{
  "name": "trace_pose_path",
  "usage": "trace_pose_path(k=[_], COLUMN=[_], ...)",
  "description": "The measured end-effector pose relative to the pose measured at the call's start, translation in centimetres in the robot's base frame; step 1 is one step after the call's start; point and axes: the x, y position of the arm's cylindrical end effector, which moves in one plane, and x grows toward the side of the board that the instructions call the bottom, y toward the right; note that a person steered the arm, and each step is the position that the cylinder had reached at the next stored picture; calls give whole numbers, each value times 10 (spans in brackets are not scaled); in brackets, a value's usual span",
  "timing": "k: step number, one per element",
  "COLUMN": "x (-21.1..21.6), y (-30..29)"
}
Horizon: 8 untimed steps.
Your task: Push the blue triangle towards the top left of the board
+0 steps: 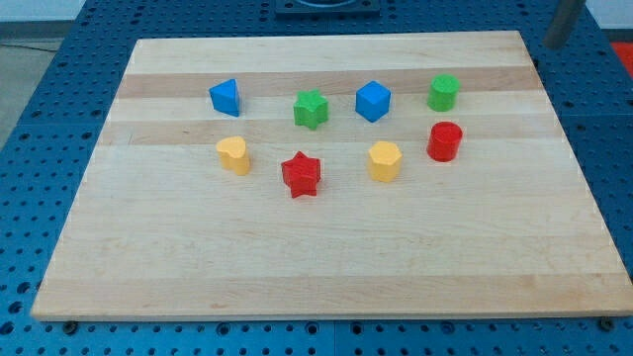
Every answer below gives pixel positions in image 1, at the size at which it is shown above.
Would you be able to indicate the blue triangle block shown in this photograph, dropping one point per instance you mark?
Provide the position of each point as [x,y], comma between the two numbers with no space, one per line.
[225,97]

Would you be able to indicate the wooden board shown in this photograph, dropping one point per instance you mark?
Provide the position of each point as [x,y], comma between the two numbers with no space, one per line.
[158,230]

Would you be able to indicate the red star block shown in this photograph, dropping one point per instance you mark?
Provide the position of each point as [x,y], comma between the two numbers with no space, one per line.
[301,174]

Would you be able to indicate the green star block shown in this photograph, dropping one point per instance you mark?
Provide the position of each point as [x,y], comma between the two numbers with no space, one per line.
[310,109]

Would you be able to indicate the yellow hexagon block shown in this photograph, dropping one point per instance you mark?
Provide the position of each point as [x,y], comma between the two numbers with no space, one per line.
[384,161]

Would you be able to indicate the yellow heart block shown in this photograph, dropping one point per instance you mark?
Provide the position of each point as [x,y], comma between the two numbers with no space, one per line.
[233,155]

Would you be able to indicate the blue cube block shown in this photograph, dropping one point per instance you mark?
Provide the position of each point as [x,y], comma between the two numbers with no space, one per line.
[373,101]

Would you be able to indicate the red cylinder block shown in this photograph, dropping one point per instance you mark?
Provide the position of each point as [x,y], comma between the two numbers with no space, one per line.
[444,141]

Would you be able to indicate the green cylinder block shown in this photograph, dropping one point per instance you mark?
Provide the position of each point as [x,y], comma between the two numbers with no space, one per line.
[443,92]

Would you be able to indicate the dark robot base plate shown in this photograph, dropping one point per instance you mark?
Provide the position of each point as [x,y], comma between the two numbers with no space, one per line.
[292,8]

